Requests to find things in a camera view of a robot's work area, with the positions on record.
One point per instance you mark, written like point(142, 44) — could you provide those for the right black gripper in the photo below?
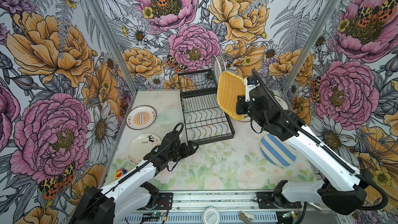
point(242, 101)

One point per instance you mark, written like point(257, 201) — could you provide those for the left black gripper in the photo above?
point(186, 153)

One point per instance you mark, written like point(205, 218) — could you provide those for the yellow woven square plate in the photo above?
point(230, 86)

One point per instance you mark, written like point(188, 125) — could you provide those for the white plate with chinese characters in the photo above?
point(217, 66)

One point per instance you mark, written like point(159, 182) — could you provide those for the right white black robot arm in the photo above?
point(344, 188)

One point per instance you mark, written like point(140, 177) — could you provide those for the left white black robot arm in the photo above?
point(133, 190)

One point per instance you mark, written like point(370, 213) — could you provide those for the orange sunburst plate right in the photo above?
point(282, 102)

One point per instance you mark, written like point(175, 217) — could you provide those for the orange sunburst plate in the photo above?
point(282, 102)
point(141, 117)

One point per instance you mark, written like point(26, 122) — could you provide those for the pale glass plate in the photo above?
point(141, 146)

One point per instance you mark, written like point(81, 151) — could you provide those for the blue white striped plate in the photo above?
point(277, 152)

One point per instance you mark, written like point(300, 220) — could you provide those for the orange sunburst plate left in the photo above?
point(141, 117)

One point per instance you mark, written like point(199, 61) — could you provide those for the round white lid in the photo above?
point(211, 216)

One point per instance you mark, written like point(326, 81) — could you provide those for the green circuit board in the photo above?
point(154, 215)

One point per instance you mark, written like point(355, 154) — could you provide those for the small colourful toy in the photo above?
point(119, 173)

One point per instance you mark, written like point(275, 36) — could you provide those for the grey clip tool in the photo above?
point(246, 217)

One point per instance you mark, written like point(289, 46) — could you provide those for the white plate red ring pattern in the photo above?
point(246, 118)

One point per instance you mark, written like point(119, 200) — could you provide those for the black wire dish rack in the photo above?
point(205, 122)

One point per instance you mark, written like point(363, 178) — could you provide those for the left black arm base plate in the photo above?
point(163, 202)

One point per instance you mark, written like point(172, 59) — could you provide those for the aluminium front rail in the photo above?
point(217, 199)

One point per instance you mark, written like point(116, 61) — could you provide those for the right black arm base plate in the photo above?
point(268, 200)

